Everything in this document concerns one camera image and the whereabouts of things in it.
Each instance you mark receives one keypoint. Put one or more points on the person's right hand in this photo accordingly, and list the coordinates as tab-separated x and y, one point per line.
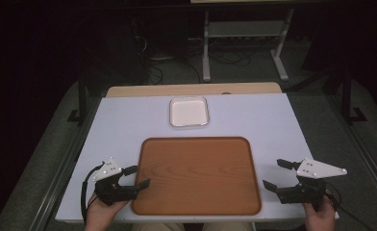
321	218

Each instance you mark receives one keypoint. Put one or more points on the brown wooden tray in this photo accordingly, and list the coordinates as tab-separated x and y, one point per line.
197	176

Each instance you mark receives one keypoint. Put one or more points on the aluminium frame rail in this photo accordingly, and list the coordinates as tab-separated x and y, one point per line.
63	179
363	150

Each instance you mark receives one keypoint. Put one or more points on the black metal stand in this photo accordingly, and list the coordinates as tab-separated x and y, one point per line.
347	99
81	99

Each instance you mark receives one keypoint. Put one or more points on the white metal desk frame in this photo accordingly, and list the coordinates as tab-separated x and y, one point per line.
246	29

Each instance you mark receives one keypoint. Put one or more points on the white square dish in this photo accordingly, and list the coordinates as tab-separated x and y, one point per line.
189	111

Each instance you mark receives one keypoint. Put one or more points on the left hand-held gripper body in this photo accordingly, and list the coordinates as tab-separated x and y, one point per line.
108	170

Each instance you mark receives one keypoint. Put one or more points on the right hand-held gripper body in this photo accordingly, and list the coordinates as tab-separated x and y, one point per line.
318	169

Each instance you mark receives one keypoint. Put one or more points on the person's left hand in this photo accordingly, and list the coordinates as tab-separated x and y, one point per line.
100	213

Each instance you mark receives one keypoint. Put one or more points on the light wooden table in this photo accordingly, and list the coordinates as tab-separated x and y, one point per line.
193	89

